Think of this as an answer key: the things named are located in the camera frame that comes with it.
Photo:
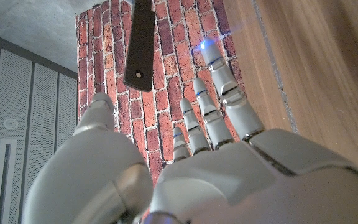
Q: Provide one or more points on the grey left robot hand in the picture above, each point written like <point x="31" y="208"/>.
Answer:
<point x="244" y="186"/>

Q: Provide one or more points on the round white ceiling sensor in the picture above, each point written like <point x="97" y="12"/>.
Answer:
<point x="10" y="124"/>

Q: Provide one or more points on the printed red brick backdrop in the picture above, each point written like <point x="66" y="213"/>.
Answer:
<point x="172" y="62"/>

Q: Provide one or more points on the black stapler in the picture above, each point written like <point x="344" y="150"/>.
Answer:
<point x="140" y="46"/>

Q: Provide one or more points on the long ceiling vent slot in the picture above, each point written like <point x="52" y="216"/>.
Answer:
<point x="5" y="180"/>

